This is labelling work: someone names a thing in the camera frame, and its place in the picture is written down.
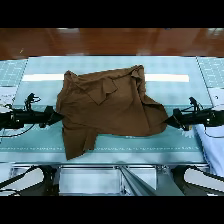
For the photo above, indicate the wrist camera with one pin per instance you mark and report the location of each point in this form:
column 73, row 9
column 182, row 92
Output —
column 30, row 100
column 195, row 104

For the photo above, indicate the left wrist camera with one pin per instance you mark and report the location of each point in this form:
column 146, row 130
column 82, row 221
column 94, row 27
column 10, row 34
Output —
column 30, row 100

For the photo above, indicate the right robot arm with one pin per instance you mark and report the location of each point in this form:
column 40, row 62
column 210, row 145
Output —
column 206, row 117

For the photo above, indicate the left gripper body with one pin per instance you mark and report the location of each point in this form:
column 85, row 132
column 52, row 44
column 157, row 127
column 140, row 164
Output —
column 52, row 117

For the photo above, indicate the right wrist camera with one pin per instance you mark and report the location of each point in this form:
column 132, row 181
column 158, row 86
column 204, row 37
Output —
column 195, row 104

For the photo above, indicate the pale blue garment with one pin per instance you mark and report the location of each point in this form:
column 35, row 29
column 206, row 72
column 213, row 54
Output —
column 213, row 150

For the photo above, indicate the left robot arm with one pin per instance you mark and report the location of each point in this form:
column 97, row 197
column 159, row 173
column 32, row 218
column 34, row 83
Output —
column 23, row 117

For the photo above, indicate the brown T-shirt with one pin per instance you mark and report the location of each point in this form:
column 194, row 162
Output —
column 110, row 106

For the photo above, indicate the silver frame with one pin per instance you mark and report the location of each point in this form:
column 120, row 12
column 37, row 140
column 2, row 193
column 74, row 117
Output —
column 140, row 185

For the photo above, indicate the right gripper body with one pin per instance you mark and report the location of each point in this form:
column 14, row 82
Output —
column 176, row 119

